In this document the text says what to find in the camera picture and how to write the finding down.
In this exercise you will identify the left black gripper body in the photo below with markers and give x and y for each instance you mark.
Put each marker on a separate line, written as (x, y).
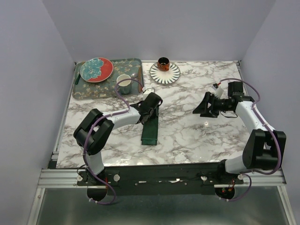
(153, 114)

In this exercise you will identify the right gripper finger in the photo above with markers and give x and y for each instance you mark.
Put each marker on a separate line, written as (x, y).
(203, 107)
(208, 115)

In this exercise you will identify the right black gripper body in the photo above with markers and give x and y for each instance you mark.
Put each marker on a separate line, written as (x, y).
(220, 105)

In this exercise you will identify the dark green cloth napkin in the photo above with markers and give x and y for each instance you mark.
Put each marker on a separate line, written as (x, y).
(150, 132)

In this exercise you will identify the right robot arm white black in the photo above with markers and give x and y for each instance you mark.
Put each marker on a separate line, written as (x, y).
(265, 147)

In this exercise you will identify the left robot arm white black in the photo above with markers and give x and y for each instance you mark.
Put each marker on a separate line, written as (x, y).
(95, 129)

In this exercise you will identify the white striped saucer plate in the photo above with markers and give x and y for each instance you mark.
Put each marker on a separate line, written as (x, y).
(165, 77)

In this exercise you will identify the silver spoon on tray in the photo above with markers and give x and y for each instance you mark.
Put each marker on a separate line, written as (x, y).
(134, 75)

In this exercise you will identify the brown glazed cup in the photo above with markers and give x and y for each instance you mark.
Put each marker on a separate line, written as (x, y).
(163, 64)

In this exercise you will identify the red and teal plate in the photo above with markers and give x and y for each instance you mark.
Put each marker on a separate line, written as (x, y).
(96, 70)

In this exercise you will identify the floral teal serving tray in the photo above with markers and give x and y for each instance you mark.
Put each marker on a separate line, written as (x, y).
(86, 90)

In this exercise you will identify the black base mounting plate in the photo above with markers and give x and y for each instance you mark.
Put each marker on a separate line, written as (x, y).
(175, 179)

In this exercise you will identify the cream mug with teal handle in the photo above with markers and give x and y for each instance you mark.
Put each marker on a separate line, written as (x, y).
(124, 84)

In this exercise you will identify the green handled utensil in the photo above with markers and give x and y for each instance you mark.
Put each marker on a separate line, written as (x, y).
(77, 79)

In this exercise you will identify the aluminium frame rail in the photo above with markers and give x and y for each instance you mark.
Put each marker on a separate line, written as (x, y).
(66, 178)

